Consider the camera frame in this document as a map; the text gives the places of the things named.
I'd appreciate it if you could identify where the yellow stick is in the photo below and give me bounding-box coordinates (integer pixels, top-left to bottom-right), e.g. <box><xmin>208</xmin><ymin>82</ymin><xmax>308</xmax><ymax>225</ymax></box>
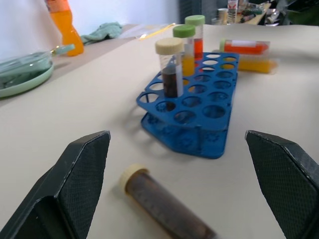
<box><xmin>138</xmin><ymin>22</ymin><xmax>176</xmax><ymax>40</ymax></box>

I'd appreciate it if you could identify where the green-capped yellow liquid tube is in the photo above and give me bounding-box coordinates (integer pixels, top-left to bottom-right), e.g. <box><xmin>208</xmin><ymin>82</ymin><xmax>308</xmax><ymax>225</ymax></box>
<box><xmin>172</xmin><ymin>24</ymin><xmax>196</xmax><ymax>77</ymax></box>

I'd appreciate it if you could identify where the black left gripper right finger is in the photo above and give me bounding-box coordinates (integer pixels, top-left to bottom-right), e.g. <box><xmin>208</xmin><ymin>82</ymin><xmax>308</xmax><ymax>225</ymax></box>
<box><xmin>244</xmin><ymin>129</ymin><xmax>319</xmax><ymax>239</ymax></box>

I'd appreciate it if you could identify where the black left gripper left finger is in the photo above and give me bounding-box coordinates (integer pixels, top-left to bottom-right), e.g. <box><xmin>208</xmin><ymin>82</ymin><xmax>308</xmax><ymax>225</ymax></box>
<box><xmin>0</xmin><ymin>130</ymin><xmax>111</xmax><ymax>239</ymax></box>

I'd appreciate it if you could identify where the green-capped red liquid tube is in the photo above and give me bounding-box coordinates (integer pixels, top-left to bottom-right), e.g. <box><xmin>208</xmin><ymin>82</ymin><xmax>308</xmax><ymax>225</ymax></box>
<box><xmin>219</xmin><ymin>38</ymin><xmax>271</xmax><ymax>55</ymax></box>
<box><xmin>184</xmin><ymin>14</ymin><xmax>206</xmax><ymax>60</ymax></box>

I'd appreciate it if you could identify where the green cloth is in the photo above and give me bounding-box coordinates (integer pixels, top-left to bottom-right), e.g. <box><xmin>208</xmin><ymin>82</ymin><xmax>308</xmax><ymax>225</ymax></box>
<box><xmin>80</xmin><ymin>21</ymin><xmax>123</xmax><ymax>45</ymax></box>

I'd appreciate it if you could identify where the orange soda bottle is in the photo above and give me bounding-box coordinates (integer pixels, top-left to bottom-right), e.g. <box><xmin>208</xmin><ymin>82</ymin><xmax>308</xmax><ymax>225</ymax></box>
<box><xmin>46</xmin><ymin>0</ymin><xmax>85</xmax><ymax>57</ymax></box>

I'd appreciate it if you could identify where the blue test tube rack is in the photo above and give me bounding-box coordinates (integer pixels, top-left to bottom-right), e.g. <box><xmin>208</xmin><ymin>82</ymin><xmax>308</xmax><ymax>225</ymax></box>
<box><xmin>136</xmin><ymin>51</ymin><xmax>240</xmax><ymax>159</ymax></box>

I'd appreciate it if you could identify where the cream-capped brown liquid tube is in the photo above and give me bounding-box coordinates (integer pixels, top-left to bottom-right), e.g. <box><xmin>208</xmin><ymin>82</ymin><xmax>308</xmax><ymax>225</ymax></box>
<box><xmin>155</xmin><ymin>37</ymin><xmax>185</xmax><ymax>112</ymax></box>
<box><xmin>119</xmin><ymin>163</ymin><xmax>220</xmax><ymax>239</ymax></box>

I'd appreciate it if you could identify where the light green plate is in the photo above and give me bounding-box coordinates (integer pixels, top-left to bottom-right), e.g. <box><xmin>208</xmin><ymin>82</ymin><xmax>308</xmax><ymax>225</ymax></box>
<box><xmin>0</xmin><ymin>62</ymin><xmax>55</xmax><ymax>98</ymax></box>

